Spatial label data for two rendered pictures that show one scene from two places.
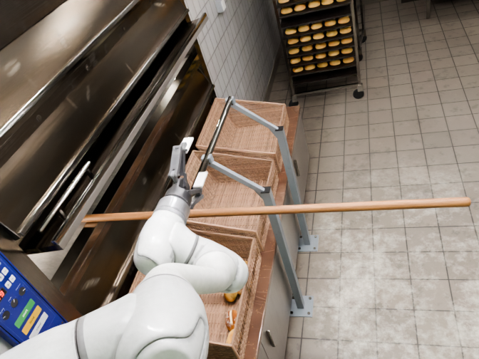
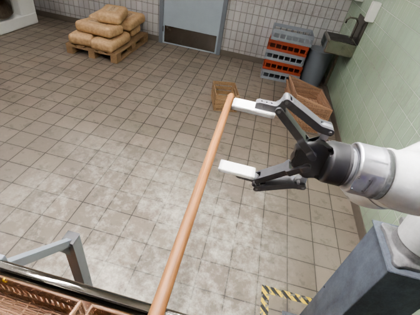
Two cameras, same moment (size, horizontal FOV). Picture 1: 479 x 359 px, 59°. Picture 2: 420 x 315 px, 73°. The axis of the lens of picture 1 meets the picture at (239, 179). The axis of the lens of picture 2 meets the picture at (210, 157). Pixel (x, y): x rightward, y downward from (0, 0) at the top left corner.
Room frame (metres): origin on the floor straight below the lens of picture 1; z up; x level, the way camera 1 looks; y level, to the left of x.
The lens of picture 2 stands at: (1.24, 0.49, 1.78)
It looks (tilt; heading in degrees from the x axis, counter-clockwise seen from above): 39 degrees down; 252
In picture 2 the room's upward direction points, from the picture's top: 10 degrees clockwise
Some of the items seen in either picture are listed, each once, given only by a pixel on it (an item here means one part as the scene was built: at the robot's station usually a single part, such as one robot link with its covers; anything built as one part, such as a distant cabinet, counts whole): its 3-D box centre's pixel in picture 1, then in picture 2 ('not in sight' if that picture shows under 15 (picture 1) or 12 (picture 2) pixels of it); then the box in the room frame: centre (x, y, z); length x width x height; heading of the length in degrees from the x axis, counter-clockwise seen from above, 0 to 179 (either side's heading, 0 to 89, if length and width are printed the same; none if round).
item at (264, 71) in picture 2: not in sight; (279, 72); (-1.02, -3.59, 0.08); 0.60 x 0.40 x 0.15; 158
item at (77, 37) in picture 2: not in sight; (89, 34); (1.96, -4.27, 0.22); 0.62 x 0.36 x 0.15; 71
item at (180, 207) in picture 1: (172, 213); (361, 169); (0.87, 0.20, 1.49); 0.09 x 0.06 x 0.09; 66
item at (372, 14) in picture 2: not in sight; (372, 12); (-1.30, -2.49, 1.28); 0.09 x 0.09 x 0.20; 66
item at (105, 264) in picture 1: (160, 160); not in sight; (1.89, 0.36, 1.02); 1.79 x 0.11 x 0.19; 156
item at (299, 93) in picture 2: not in sight; (307, 97); (-0.76, -2.28, 0.32); 0.56 x 0.49 x 0.28; 74
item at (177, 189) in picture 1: (179, 194); (319, 159); (0.94, 0.17, 1.49); 0.09 x 0.07 x 0.08; 156
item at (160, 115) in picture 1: (145, 139); not in sight; (1.90, 0.38, 1.16); 1.80 x 0.06 x 0.04; 156
